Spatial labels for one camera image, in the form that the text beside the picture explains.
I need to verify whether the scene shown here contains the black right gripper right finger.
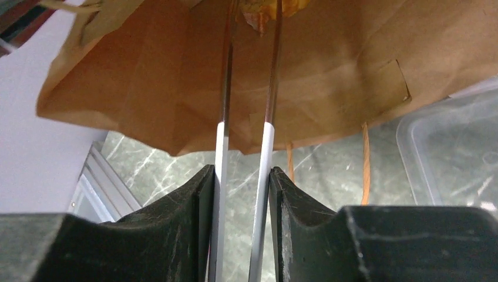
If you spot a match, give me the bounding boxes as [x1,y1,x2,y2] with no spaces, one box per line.
[269,167,497,281]

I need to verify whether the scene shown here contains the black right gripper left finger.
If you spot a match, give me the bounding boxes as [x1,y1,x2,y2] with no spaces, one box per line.
[1,165,215,281]

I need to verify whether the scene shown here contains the metal tongs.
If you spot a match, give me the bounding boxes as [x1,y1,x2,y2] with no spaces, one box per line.
[207,0,284,282]

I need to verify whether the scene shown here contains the red brown paper bag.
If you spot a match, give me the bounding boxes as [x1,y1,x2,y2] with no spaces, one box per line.
[36,1,497,156]

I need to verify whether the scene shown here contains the yellow fake bread roll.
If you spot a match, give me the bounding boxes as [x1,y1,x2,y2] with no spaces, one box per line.
[240,0,310,36]

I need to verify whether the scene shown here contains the clear plastic tray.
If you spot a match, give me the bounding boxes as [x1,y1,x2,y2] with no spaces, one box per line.
[396,76,497,216]

